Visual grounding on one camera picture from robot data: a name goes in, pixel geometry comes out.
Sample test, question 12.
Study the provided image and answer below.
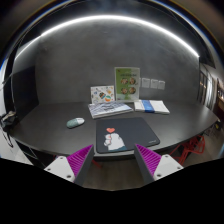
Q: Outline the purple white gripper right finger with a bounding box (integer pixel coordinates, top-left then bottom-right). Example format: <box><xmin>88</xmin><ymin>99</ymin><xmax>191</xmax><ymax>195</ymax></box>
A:
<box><xmin>134</xmin><ymin>144</ymin><xmax>183</xmax><ymax>185</ymax></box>

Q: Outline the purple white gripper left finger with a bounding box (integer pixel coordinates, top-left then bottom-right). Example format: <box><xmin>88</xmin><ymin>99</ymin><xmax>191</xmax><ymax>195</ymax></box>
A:
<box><xmin>45</xmin><ymin>145</ymin><xmax>94</xmax><ymax>186</ymax></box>

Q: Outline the green white computer mouse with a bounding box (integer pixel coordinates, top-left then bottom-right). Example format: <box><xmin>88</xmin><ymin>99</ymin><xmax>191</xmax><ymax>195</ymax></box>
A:
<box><xmin>66</xmin><ymin>118</ymin><xmax>85</xmax><ymax>129</ymax></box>

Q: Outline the black mouse pad with bear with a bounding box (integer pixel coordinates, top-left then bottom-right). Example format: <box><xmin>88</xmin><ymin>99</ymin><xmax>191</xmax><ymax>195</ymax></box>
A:
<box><xmin>96</xmin><ymin>117</ymin><xmax>160</xmax><ymax>154</ymax></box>

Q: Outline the red metal chair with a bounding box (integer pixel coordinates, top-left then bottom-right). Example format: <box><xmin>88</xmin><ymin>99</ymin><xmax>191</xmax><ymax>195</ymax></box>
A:
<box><xmin>170</xmin><ymin>135</ymin><xmax>205</xmax><ymax>165</ymax></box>

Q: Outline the white blue book set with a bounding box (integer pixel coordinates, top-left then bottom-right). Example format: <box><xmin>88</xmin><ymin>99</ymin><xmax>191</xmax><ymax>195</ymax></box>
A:
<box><xmin>134</xmin><ymin>100</ymin><xmax>170</xmax><ymax>114</ymax></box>

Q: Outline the grey patterned book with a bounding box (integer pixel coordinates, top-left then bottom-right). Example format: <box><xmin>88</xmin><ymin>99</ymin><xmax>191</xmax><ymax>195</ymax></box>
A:
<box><xmin>88</xmin><ymin>101</ymin><xmax>133</xmax><ymax>119</ymax></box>

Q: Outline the white sticker card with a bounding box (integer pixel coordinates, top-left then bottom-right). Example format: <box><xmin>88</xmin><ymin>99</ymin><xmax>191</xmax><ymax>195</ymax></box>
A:
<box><xmin>90</xmin><ymin>86</ymin><xmax>115</xmax><ymax>104</ymax></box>

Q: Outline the green food menu stand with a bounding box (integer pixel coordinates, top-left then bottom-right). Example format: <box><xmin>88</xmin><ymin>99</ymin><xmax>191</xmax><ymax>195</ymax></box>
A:
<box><xmin>115</xmin><ymin>67</ymin><xmax>140</xmax><ymax>102</ymax></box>

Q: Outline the white LED light strip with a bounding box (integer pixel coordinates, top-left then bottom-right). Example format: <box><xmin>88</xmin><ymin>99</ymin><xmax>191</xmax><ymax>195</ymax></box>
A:
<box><xmin>16</xmin><ymin>15</ymin><xmax>200</xmax><ymax>59</ymax></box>

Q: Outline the white wall paper right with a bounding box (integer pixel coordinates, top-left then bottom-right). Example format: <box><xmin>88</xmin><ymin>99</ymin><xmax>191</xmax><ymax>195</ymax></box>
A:
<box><xmin>158</xmin><ymin>81</ymin><xmax>165</xmax><ymax>90</ymax></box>

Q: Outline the white wall paper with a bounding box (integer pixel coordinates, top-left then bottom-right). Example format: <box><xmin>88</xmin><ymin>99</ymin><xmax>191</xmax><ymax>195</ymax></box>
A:
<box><xmin>158</xmin><ymin>81</ymin><xmax>165</xmax><ymax>90</ymax></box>
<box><xmin>142</xmin><ymin>78</ymin><xmax>150</xmax><ymax>88</ymax></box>
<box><xmin>151</xmin><ymin>79</ymin><xmax>158</xmax><ymax>89</ymax></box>

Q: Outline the white wall paper middle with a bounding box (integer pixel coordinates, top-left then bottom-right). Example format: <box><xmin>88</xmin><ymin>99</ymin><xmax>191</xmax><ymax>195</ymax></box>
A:
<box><xmin>151</xmin><ymin>79</ymin><xmax>158</xmax><ymax>89</ymax></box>

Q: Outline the white wall paper left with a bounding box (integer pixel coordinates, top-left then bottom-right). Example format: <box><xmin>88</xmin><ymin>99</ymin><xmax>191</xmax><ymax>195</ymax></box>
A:
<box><xmin>142</xmin><ymin>78</ymin><xmax>150</xmax><ymax>88</ymax></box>

